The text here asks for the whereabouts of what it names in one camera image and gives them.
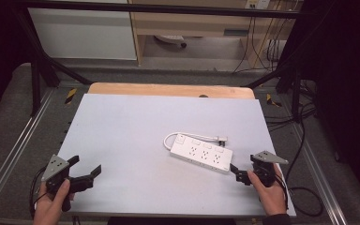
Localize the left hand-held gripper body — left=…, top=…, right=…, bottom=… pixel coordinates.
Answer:
left=40, top=154, right=95, bottom=213

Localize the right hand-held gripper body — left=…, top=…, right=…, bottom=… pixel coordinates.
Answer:
left=235, top=150, right=290, bottom=188

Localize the white power strip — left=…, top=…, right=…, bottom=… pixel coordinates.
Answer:
left=170, top=133, right=233, bottom=174

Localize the white power strip cable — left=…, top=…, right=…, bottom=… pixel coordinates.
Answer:
left=163, top=131, right=219, bottom=150

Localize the person's right hand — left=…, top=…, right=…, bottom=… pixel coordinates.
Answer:
left=247, top=162, right=288, bottom=218

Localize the person's left hand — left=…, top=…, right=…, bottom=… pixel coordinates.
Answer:
left=32, top=178, right=76, bottom=225

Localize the person's dark sleeve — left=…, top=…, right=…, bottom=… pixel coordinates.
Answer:
left=262, top=213, right=293, bottom=225

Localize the grey table mat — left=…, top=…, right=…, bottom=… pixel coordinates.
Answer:
left=55, top=93, right=297, bottom=218

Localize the wooden table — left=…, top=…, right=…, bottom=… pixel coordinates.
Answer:
left=87, top=82, right=257, bottom=100

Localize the white cabinet panel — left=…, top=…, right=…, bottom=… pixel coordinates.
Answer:
left=27, top=0, right=138, bottom=61

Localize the wooden desk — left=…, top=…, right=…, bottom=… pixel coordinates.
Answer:
left=127, top=0, right=298, bottom=68

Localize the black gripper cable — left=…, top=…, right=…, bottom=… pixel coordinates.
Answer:
left=275, top=102, right=324, bottom=218
left=28, top=166, right=50, bottom=219

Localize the aluminium rail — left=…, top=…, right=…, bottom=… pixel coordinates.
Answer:
left=0, top=87, right=57, bottom=214
left=290, top=121, right=349, bottom=225

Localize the bundle of black cables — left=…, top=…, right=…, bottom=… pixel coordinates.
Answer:
left=232, top=15, right=292, bottom=74

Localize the white wall socket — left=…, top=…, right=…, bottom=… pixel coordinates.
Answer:
left=244, top=0, right=271, bottom=10

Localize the black metal frame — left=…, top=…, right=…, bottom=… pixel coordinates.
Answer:
left=12, top=0, right=323, bottom=123

